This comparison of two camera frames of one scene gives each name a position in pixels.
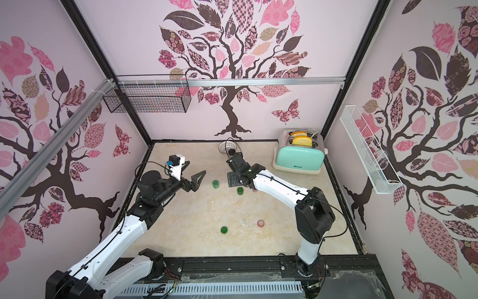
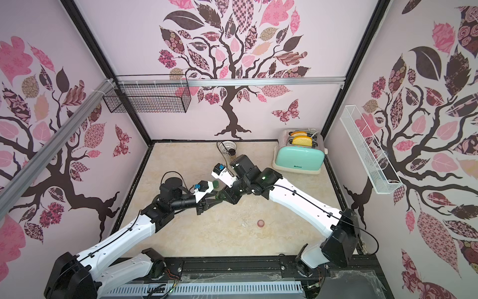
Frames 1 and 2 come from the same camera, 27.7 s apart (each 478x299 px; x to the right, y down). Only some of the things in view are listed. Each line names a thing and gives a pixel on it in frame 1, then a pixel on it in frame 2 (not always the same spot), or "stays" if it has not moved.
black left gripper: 194,185 -> 204,205
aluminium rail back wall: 170,81 stays
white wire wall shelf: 381,175 stays
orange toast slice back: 299,133 stays
